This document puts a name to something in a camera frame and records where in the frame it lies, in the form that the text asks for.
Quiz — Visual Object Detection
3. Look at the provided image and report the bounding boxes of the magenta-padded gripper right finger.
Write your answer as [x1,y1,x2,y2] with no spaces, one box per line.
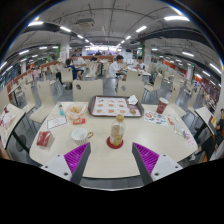
[131,142,184,186]

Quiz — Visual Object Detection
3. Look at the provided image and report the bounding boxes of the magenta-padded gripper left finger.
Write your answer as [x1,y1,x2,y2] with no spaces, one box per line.
[40,142,92,185]

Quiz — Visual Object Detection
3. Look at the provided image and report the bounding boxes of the clear bottle with yellow drink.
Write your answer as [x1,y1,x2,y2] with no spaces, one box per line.
[109,113,126,148]

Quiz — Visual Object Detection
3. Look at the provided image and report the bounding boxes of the flat round red coaster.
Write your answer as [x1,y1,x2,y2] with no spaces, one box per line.
[106,135,125,150]

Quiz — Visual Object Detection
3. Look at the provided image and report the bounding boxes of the red sauce packet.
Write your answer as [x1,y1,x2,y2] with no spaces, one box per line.
[72,117,87,126]

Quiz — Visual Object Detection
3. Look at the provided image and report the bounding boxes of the red table sign block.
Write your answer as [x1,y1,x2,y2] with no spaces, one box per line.
[35,130,53,148]

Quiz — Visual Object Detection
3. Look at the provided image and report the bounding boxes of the white printed card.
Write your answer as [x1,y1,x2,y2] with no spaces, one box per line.
[46,114,69,130]

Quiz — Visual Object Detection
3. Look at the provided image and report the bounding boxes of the colourful sticker sheet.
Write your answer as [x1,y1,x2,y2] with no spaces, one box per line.
[143,110,170,128]

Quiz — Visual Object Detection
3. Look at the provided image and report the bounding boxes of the clear plastic bag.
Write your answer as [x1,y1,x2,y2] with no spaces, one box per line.
[173,121,191,139]

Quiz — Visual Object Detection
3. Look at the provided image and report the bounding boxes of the clear bag with fried food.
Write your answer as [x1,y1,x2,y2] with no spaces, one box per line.
[64,102,88,121]

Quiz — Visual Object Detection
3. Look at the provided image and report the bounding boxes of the pink printed paper slip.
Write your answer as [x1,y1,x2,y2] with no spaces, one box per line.
[186,135,198,148]

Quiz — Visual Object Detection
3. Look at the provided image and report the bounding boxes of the red paper cup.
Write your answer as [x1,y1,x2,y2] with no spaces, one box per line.
[156,97,170,116]

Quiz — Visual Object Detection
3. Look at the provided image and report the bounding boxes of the crumpled white napkin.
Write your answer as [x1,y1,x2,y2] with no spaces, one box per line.
[126,94,139,106]

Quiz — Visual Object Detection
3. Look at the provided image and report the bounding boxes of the dark tray with printed liner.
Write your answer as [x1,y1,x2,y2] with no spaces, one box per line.
[87,95,145,118]

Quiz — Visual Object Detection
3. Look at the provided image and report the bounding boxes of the group of beige chairs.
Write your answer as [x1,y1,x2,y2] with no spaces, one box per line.
[0,58,214,125]

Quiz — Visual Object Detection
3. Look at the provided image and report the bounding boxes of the beige chair with round hole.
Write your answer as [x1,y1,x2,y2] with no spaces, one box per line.
[72,78,104,103]
[116,80,145,103]

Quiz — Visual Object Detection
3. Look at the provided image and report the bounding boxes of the neighbouring beige table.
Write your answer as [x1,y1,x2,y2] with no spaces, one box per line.
[194,105,218,138]
[0,103,27,155]

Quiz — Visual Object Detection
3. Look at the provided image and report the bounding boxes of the person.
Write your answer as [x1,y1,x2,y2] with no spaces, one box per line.
[64,58,78,81]
[196,108,224,162]
[133,56,147,72]
[71,54,87,79]
[108,54,127,81]
[32,66,40,81]

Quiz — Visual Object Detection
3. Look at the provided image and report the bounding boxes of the ceiling air conditioner unit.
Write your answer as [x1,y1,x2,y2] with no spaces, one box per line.
[74,18,96,29]

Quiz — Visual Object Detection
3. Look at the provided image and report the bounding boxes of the group of ceiling lights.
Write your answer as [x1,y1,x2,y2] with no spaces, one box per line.
[1,14,223,88]

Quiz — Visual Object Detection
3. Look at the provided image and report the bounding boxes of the patterned mug with gold handle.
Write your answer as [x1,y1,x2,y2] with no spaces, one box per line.
[70,127,95,146]

